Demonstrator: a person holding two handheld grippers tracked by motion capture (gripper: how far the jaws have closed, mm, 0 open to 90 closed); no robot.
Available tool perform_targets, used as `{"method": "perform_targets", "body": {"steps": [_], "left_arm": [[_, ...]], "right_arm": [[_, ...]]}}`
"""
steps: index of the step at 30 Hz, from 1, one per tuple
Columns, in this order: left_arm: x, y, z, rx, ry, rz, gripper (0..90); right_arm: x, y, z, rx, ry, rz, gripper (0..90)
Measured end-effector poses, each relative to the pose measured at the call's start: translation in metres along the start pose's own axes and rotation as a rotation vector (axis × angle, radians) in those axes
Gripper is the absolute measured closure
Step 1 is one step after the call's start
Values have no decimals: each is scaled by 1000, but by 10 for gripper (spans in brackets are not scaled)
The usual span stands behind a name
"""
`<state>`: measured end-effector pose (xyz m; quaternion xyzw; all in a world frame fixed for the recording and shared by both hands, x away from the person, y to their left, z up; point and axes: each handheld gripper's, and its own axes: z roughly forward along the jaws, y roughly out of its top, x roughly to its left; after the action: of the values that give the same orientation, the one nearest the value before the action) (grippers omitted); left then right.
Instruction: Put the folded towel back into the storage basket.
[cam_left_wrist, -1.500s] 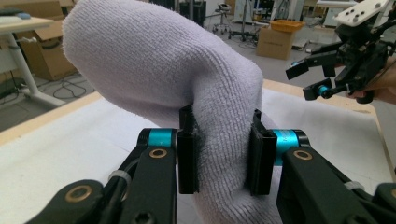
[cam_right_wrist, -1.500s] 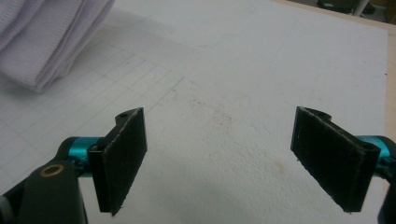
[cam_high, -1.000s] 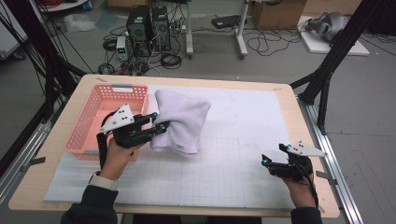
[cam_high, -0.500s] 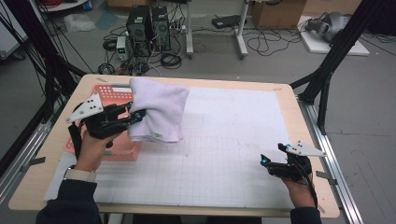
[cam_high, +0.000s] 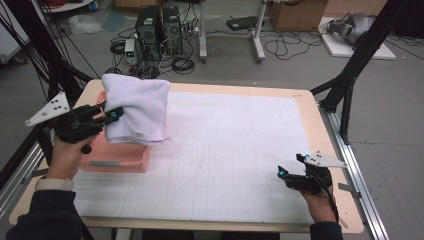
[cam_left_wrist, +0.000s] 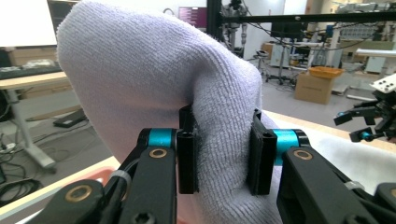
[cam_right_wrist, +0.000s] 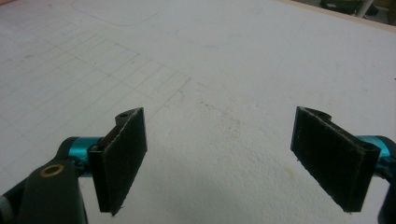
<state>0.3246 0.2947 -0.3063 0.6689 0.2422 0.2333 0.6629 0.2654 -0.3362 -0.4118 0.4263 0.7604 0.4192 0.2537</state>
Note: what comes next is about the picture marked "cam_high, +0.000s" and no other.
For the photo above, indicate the pale cardboard box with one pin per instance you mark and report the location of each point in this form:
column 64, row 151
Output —
column 353, row 6

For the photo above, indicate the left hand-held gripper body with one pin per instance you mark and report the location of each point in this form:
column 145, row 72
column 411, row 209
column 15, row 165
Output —
column 75, row 125

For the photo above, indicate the lilac towel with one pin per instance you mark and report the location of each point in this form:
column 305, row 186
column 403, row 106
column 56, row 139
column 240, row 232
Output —
column 140, row 106

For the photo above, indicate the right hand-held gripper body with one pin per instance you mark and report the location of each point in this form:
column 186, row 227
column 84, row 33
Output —
column 311, row 183

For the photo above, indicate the black computer tower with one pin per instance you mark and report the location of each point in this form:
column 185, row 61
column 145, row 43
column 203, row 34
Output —
column 172, row 33
column 148, row 30

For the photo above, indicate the grey rounded device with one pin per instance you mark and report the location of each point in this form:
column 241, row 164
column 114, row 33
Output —
column 356, row 26

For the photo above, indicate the white grid mat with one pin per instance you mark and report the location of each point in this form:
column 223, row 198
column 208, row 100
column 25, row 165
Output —
column 233, row 150

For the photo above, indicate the black flat box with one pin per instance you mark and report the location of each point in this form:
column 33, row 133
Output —
column 243, row 22

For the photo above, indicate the white floor board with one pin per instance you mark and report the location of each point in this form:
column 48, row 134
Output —
column 340, row 50

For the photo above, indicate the white metal stand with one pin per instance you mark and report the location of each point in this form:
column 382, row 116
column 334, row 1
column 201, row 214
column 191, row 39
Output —
column 202, row 33

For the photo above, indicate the pink plastic basket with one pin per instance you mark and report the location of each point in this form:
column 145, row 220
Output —
column 116, row 156

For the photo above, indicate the clear plastic bag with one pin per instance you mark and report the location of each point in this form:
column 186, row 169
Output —
column 83, row 25

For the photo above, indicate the black metal frame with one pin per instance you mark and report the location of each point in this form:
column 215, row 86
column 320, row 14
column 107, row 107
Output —
column 33, row 33
column 366, row 43

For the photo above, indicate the round white table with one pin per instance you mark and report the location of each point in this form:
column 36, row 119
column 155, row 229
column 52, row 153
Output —
column 76, row 5

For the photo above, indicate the person's right hand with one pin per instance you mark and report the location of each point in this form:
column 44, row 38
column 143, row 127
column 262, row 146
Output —
column 320, row 206

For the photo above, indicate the white power supply unit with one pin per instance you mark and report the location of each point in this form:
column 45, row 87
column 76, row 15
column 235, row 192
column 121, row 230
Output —
column 130, row 50

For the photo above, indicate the grey metal bracket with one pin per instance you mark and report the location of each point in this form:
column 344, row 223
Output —
column 39, row 172
column 348, row 188

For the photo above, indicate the brown cardboard box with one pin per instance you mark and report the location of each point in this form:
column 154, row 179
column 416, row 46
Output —
column 296, row 16

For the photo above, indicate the white cabinet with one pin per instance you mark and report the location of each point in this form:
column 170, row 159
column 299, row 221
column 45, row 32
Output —
column 10, row 36

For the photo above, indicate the aluminium rail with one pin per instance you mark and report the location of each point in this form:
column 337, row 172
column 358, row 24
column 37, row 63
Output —
column 20, row 176
column 353, row 166

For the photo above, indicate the person's left hand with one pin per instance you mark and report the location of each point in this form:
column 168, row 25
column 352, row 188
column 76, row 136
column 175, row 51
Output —
column 65, row 160

